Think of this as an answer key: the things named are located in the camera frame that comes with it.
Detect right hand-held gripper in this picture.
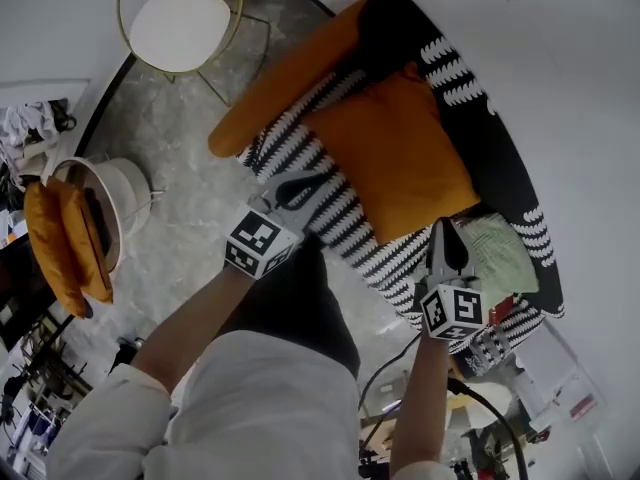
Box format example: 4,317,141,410
418,216,489,342

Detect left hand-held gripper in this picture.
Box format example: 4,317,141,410
224,167,347,281

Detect orange square cushion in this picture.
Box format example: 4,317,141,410
303,61,483,246

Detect person's left forearm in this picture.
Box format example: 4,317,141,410
130,262,262,397

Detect person's right forearm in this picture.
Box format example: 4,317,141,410
388,331,452,475

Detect black white striped sofa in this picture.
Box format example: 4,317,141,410
236,0,568,370

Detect orange satin cushion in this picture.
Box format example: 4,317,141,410
48,177,116,306
23,181,90,320

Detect light green folded cloth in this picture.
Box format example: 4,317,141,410
451,212,541,310

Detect red box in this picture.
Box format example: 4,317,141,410
486,292,517,327

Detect person's black trousers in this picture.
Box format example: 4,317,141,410
218,234,362,380

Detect white round basket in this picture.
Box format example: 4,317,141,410
51,156,157,275

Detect white chair seat pad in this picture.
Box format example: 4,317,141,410
128,0,233,70

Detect person's white shirt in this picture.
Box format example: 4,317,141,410
46,329,457,480

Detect pile of white clothes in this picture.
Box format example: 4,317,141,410
0,98,79,180

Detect black cabinet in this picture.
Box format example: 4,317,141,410
0,239,65,350

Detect thin black cable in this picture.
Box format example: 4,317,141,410
356,334,424,415

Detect thick black cable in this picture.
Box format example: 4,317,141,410
446,377,530,480

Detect gold wire chair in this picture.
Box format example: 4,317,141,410
115,0,274,109

